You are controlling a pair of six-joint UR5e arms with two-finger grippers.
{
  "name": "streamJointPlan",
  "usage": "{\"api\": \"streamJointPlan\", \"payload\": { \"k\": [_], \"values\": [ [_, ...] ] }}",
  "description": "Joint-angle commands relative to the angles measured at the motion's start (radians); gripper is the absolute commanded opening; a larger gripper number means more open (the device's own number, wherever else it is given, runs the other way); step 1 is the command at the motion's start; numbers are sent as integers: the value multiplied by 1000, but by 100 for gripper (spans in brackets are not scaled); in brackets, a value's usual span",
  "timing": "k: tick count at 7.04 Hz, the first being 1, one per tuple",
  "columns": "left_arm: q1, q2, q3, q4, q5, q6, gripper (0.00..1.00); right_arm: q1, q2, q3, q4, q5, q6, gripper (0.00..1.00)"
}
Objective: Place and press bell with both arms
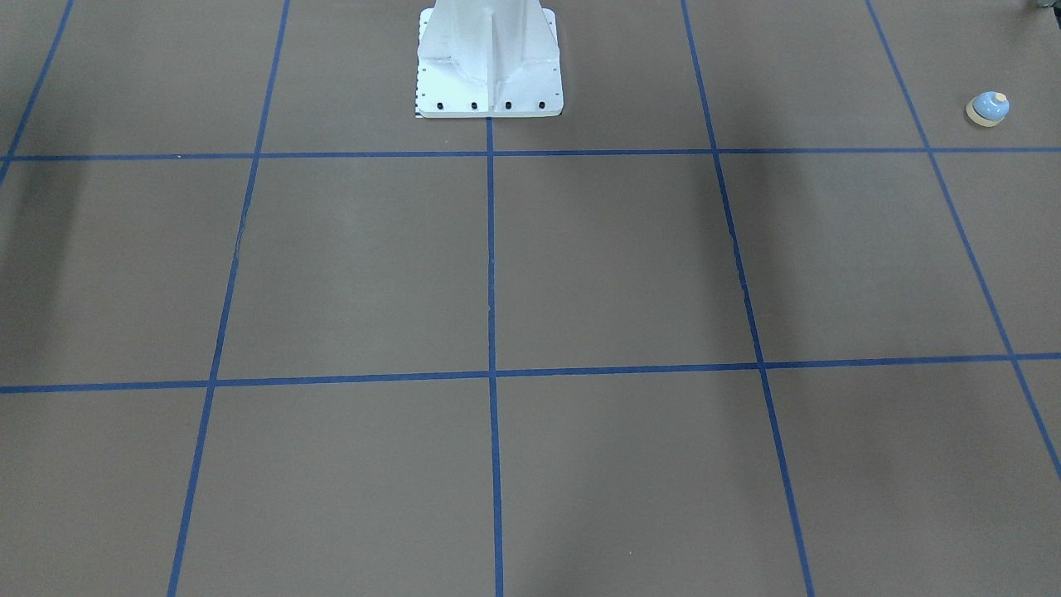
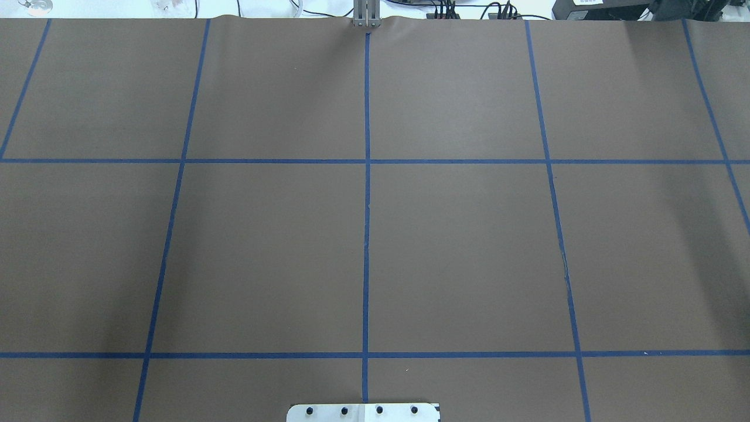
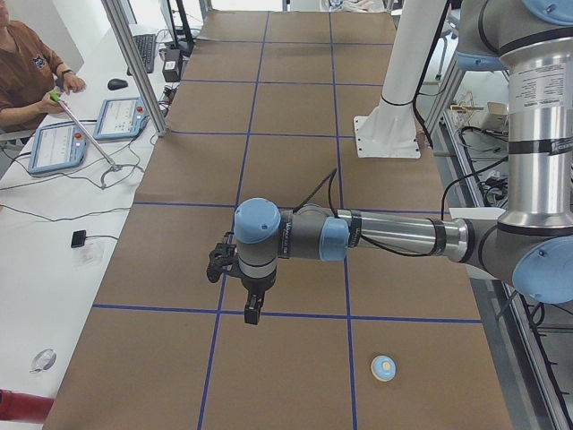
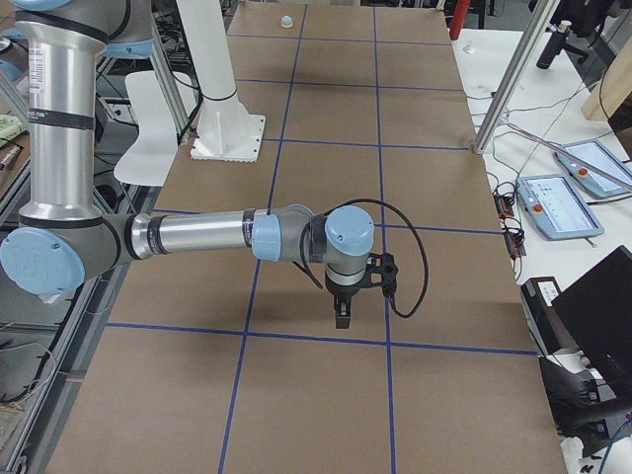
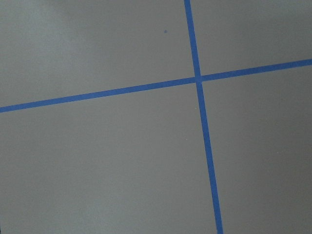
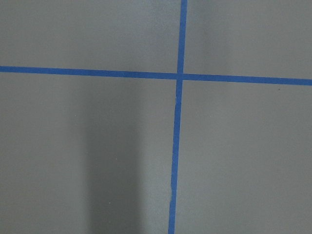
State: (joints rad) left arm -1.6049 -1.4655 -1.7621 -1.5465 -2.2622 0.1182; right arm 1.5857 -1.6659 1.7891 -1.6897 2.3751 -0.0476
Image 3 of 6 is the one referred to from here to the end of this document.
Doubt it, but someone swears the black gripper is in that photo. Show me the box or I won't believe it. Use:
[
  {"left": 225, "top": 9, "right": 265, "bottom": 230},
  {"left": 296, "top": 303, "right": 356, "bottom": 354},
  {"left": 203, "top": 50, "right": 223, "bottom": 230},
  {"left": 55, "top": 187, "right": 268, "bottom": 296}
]
[{"left": 241, "top": 270, "right": 277, "bottom": 324}]

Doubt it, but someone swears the blue call bell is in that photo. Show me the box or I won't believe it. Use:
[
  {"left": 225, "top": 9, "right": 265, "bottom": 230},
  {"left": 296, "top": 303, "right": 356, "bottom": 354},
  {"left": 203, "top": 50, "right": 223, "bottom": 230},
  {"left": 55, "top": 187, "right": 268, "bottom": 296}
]
[{"left": 371, "top": 355, "right": 397, "bottom": 382}]

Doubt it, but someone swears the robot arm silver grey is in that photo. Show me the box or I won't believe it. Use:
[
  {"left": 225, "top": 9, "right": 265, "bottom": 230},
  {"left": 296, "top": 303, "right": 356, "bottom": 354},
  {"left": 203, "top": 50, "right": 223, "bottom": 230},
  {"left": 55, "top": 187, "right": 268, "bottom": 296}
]
[{"left": 232, "top": 1, "right": 572, "bottom": 324}]

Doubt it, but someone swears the small black square device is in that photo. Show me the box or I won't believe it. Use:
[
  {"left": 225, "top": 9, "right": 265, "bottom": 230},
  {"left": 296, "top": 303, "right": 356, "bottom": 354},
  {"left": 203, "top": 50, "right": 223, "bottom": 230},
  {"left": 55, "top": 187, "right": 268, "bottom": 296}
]
[{"left": 71, "top": 229, "right": 87, "bottom": 248}]

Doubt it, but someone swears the long reacher grabber stick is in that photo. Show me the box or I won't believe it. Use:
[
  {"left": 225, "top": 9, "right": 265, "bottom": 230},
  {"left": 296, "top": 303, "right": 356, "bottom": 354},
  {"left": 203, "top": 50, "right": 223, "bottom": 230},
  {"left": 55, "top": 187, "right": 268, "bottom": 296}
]
[{"left": 48, "top": 90, "right": 122, "bottom": 189}]

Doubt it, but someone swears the clear tape roll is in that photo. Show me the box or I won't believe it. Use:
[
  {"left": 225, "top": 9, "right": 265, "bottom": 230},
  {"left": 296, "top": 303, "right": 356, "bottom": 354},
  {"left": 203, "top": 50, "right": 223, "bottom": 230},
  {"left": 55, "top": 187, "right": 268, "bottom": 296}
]
[{"left": 30, "top": 348, "right": 57, "bottom": 374}]

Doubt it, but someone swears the far blue teach pendant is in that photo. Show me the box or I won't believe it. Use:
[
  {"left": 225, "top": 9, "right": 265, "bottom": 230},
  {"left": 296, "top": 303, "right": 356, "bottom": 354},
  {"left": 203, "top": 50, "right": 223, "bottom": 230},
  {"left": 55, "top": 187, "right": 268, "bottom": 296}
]
[{"left": 93, "top": 98, "right": 150, "bottom": 141}]

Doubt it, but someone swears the blue teach pendant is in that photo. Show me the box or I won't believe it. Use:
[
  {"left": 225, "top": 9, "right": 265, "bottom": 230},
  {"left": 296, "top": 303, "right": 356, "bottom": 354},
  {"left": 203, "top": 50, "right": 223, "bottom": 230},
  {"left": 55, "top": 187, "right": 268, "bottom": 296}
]
[
  {"left": 93, "top": 98, "right": 150, "bottom": 141},
  {"left": 28, "top": 123, "right": 87, "bottom": 176}
]

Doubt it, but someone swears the black power adapter box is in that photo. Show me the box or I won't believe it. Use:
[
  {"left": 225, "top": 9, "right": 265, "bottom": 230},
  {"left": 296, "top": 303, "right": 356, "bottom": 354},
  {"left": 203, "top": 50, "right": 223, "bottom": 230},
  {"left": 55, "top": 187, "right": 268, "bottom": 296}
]
[{"left": 162, "top": 49, "right": 182, "bottom": 82}]

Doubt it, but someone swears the near blue teach pendant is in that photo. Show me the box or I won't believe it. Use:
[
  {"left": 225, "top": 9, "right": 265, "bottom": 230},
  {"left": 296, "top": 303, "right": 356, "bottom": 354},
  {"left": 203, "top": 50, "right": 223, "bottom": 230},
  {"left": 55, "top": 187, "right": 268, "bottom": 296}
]
[{"left": 28, "top": 123, "right": 87, "bottom": 176}]

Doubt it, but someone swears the black computer mouse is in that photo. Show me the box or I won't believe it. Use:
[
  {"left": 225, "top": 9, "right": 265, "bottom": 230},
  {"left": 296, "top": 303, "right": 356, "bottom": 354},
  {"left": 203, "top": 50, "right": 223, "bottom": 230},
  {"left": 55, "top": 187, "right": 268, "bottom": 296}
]
[{"left": 107, "top": 78, "right": 128, "bottom": 90}]

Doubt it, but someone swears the red object at edge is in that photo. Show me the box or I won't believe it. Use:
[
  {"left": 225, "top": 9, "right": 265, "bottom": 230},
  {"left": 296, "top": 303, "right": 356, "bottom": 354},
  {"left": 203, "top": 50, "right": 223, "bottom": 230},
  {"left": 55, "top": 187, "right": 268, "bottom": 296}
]
[{"left": 0, "top": 390, "right": 55, "bottom": 424}]

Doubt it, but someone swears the monitor stand black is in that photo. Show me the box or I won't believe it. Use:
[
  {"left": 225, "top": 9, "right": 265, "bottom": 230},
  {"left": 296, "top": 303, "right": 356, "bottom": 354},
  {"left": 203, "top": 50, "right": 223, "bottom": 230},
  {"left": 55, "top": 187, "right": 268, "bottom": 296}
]
[{"left": 171, "top": 0, "right": 195, "bottom": 57}]

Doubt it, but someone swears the black keyboard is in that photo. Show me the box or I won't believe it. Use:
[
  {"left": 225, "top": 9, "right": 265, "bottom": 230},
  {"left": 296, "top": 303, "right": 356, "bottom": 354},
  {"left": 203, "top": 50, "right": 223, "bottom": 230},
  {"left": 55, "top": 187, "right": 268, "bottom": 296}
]
[{"left": 132, "top": 34, "right": 157, "bottom": 73}]

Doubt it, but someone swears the cardboard box on shelf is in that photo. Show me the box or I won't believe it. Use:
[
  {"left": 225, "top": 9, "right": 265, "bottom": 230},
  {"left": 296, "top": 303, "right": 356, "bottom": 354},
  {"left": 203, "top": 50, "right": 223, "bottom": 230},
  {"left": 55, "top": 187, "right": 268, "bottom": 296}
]
[{"left": 481, "top": 101, "right": 509, "bottom": 132}]

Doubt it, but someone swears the person in brown shirt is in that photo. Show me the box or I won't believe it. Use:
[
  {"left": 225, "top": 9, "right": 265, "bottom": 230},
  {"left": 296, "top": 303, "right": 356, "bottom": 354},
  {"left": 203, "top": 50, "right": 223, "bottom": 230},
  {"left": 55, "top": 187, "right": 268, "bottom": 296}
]
[{"left": 1, "top": 2, "right": 86, "bottom": 132}]

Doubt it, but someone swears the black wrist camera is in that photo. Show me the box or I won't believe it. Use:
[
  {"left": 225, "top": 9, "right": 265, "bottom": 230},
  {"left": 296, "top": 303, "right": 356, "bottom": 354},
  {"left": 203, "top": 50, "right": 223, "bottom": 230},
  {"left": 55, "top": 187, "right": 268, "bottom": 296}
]
[{"left": 206, "top": 232, "right": 242, "bottom": 283}]

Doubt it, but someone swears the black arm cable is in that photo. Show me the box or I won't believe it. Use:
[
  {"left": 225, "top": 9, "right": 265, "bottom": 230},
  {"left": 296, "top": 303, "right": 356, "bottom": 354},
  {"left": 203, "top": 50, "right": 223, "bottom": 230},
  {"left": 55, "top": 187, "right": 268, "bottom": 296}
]
[{"left": 293, "top": 167, "right": 444, "bottom": 257}]

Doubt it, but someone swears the white camera mast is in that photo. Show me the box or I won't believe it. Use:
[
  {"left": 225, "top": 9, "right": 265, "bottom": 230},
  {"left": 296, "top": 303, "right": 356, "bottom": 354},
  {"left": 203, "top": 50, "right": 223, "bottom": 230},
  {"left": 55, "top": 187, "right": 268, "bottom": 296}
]
[{"left": 354, "top": 0, "right": 449, "bottom": 159}]

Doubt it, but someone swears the aluminium frame post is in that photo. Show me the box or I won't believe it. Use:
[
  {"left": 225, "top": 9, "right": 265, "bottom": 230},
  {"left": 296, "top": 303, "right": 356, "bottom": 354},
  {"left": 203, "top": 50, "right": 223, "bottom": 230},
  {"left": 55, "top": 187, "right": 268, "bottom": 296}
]
[{"left": 101, "top": 0, "right": 167, "bottom": 137}]

